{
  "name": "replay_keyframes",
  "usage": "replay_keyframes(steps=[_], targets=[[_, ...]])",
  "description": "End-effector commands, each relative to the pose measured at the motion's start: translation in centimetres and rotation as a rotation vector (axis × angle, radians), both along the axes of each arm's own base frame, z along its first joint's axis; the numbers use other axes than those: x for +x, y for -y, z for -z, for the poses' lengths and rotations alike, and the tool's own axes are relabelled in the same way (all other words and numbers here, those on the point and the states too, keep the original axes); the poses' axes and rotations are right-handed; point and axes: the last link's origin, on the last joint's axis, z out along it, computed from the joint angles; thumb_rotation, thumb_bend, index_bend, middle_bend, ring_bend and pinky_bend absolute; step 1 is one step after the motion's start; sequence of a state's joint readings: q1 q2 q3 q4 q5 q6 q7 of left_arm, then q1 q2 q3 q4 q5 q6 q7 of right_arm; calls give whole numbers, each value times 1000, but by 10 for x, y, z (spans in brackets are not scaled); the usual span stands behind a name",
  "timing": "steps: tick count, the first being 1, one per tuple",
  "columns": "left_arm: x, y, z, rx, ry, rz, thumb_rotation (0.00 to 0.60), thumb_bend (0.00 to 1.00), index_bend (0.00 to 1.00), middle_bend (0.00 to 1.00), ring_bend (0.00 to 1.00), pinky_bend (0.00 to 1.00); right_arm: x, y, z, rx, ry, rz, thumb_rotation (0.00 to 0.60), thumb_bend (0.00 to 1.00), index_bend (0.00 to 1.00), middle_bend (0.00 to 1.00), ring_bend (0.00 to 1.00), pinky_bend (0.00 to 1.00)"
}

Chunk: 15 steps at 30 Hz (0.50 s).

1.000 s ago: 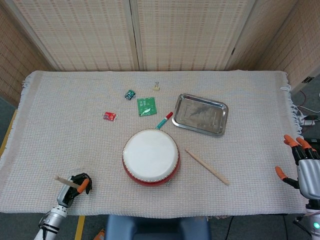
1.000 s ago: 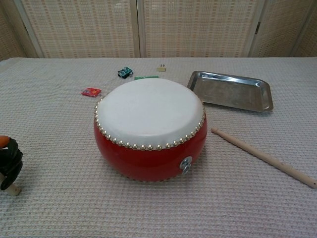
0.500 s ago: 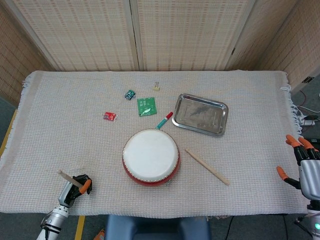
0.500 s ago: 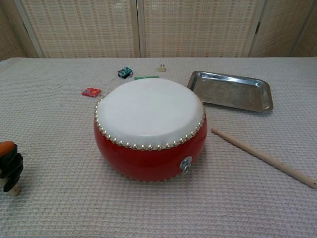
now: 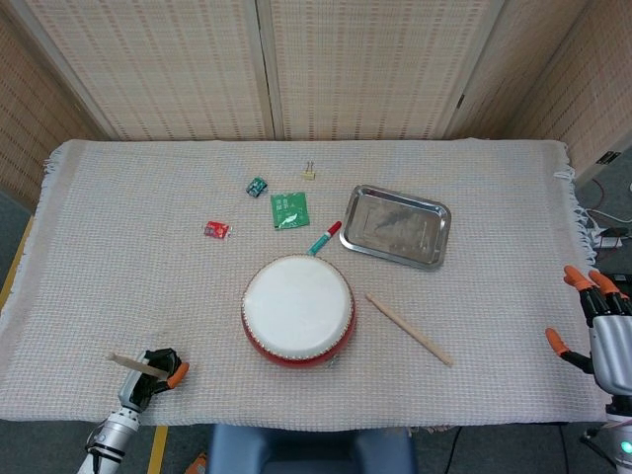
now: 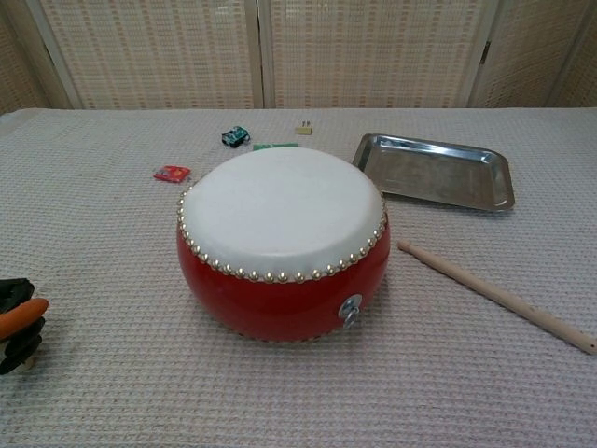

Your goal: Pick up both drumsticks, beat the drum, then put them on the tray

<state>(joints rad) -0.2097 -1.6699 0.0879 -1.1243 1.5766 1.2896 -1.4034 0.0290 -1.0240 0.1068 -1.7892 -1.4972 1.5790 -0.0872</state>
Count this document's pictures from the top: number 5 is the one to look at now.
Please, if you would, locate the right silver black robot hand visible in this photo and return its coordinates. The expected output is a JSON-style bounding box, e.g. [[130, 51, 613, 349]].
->
[[544, 265, 632, 396]]

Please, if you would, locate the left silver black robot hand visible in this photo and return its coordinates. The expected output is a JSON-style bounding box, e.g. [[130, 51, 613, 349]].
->
[[116, 348, 191, 411]]

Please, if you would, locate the wooden drumstick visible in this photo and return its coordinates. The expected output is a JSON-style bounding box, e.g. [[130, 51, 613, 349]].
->
[[107, 352, 169, 380], [364, 291, 454, 367]]

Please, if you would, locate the red drum with white head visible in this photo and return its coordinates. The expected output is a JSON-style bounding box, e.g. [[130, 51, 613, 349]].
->
[[240, 253, 357, 369]]

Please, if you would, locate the stainless steel rectangular tray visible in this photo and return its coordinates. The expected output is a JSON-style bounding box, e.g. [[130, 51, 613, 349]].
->
[[338, 184, 452, 272]]

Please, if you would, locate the black box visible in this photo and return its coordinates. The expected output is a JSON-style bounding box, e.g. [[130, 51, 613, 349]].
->
[[599, 271, 632, 312]]

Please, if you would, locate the white power strip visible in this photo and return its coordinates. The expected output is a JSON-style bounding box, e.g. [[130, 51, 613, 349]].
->
[[590, 229, 624, 250]]

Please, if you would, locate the beige woven tablecloth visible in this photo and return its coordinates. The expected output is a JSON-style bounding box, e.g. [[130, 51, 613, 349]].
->
[[0, 138, 608, 429]]

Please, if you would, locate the red candy wrapper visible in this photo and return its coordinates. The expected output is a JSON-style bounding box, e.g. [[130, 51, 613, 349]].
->
[[200, 220, 234, 242]]

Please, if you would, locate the blue padded seat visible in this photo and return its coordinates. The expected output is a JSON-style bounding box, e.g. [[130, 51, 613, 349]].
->
[[206, 423, 419, 474]]

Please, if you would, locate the green sachet packet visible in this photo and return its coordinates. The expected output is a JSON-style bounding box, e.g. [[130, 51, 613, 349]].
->
[[270, 191, 311, 231]]

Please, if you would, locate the teal marker with red cap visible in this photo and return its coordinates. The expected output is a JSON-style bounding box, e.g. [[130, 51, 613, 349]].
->
[[305, 220, 343, 258]]

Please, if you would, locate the bamboo folding screen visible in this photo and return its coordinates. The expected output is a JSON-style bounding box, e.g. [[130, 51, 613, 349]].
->
[[0, 0, 632, 211]]

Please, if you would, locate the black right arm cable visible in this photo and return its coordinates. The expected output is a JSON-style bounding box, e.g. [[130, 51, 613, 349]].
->
[[442, 425, 465, 474]]

